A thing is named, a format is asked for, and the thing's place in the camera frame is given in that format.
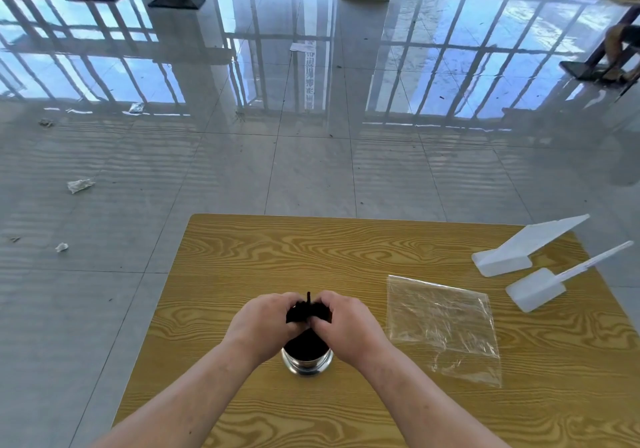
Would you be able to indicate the person's left hand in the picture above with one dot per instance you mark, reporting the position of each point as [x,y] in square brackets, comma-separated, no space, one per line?
[260,325]

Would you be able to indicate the person's right hand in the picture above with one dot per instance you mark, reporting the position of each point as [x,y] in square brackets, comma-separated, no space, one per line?
[350,327]

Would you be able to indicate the bundle of black straws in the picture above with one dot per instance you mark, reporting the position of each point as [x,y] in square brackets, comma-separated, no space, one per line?
[306,345]

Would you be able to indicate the steel cylindrical holder cup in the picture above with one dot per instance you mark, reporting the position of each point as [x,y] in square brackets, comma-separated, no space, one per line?
[307,366]

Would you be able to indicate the clear plastic bag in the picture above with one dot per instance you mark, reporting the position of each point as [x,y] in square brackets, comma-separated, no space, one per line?
[440,317]

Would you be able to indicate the person's right forearm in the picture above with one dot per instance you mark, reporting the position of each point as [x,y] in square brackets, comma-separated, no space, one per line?
[430,407]

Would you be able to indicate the person's left forearm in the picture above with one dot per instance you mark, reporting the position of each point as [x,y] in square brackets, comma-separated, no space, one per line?
[180,402]

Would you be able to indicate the wide white plastic sign holder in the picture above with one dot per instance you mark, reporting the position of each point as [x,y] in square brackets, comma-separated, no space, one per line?
[502,262]

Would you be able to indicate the narrow white plastic sign holder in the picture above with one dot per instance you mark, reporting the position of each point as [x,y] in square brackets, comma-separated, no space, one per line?
[532,290]

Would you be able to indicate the small crumpled white scrap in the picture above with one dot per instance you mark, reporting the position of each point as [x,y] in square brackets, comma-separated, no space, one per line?
[61,247]

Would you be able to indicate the large crumpled clear plastic scrap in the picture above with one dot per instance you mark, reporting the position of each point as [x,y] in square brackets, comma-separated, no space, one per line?
[80,185]

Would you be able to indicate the flat clear plastic scrap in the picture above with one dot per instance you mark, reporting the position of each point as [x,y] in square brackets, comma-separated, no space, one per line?
[136,108]

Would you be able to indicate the small dark scrap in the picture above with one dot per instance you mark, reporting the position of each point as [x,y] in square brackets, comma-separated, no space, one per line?
[46,122]

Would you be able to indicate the wooden table with black base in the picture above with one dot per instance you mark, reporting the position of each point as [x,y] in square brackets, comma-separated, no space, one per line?
[577,70]

